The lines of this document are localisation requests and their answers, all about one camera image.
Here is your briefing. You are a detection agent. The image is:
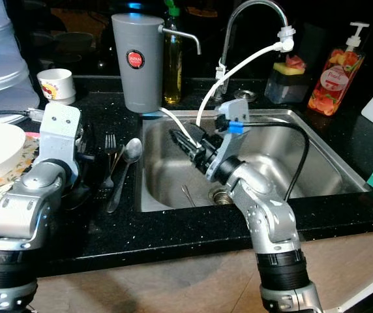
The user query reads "silver metal spoon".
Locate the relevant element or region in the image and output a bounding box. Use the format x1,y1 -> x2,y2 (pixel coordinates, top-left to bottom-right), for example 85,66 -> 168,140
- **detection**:
107,138 -> 143,214

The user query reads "white cloth tie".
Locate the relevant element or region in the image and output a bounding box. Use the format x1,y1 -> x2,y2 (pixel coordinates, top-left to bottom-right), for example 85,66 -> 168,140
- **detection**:
216,60 -> 228,80

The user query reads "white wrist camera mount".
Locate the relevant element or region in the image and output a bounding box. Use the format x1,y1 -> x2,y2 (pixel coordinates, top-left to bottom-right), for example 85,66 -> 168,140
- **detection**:
40,102 -> 83,180
206,98 -> 249,183

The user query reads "chrome gooseneck faucet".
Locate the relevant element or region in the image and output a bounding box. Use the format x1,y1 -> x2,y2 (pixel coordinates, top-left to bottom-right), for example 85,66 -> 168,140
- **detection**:
218,0 -> 290,95

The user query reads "white plastic drawer tower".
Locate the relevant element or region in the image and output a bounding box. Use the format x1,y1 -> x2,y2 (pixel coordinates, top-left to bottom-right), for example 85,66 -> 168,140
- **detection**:
0,0 -> 40,125

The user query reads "grey cylindrical water filter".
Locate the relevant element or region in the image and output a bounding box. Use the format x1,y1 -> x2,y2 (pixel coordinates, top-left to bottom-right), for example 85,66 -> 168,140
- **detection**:
112,13 -> 201,113

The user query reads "round sink drain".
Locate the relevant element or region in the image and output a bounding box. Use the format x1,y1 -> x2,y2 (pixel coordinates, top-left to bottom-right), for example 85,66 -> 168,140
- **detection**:
211,186 -> 233,206

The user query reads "orange dish soap pump bottle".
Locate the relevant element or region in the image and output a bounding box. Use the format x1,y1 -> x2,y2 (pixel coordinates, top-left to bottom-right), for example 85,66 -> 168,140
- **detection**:
308,22 -> 370,117

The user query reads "red scrubber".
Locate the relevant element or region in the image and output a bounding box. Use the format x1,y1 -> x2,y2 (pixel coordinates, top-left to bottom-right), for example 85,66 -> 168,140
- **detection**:
284,55 -> 306,70

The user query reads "beige cabinet door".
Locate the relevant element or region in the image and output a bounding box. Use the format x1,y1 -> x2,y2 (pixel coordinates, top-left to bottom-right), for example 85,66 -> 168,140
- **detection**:
304,228 -> 373,310
56,254 -> 269,313

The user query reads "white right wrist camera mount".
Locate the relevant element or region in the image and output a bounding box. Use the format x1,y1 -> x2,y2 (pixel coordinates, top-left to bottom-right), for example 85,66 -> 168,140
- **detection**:
206,98 -> 249,183

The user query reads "oil bottle with green cap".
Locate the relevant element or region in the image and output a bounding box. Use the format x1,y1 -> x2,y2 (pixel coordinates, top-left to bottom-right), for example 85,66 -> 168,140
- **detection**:
162,0 -> 184,105

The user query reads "white faucet nozzle attachment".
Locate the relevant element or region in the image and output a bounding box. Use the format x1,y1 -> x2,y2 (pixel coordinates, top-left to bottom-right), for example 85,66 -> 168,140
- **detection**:
275,25 -> 297,53

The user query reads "black sponge holder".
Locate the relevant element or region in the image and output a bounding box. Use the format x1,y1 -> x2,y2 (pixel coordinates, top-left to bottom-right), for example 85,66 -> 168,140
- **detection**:
265,70 -> 305,105

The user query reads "white cartoon print cup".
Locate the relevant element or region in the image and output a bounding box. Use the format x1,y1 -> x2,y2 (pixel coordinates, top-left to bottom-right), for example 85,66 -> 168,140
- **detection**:
37,68 -> 76,105

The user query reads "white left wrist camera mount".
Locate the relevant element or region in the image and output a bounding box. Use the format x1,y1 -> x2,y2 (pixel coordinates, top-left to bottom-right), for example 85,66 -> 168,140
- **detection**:
40,102 -> 83,180

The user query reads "yellow sponge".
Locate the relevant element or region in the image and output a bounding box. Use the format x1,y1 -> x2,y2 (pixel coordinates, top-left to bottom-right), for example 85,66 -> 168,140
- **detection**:
273,62 -> 305,76

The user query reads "stainless steel sink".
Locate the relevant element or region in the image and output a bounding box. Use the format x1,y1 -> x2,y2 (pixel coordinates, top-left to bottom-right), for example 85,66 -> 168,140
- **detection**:
138,108 -> 373,213

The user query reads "white water hose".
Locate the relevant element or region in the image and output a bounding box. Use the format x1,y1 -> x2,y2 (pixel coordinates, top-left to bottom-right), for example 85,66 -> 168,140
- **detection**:
157,42 -> 282,147

